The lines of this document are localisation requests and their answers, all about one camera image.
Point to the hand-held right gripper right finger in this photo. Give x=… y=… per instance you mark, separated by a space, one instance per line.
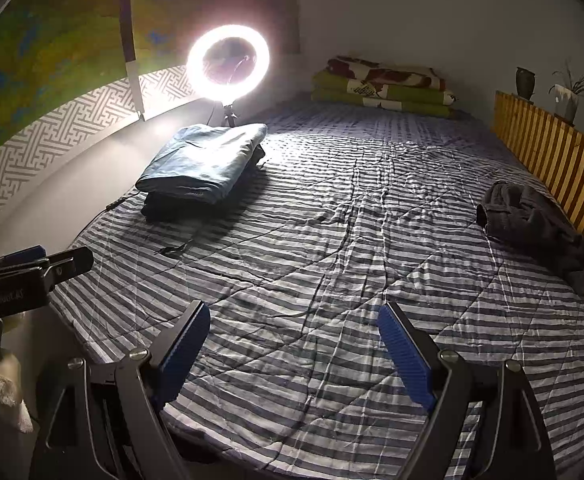
x=406 y=355

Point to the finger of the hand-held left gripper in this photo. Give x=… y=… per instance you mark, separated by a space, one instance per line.
x=22 y=256
x=69 y=265

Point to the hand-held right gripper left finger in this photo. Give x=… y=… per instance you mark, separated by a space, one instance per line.
x=187 y=345

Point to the blue jeans pants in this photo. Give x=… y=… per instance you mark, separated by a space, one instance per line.
x=197 y=160

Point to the dark crumpled pants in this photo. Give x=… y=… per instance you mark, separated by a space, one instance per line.
x=531 y=220

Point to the white cloth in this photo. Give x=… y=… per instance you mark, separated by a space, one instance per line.
x=2 y=390

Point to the stack of folded clothes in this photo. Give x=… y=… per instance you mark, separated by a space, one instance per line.
x=172 y=212

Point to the striped bed blanket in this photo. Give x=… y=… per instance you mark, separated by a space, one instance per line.
x=322 y=210

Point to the dark and white hanging strip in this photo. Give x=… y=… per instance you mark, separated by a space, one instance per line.
x=131 y=60

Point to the small light tripod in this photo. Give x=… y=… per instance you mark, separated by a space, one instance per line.
x=229 y=115

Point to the yellow wooden slatted headboard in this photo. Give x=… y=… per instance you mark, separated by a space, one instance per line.
x=546 y=145

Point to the dark vase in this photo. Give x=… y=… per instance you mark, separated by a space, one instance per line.
x=525 y=82

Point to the potted plant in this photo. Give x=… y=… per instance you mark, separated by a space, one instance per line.
x=569 y=105

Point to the green wall tapestry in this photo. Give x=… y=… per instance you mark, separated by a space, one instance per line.
x=47 y=50

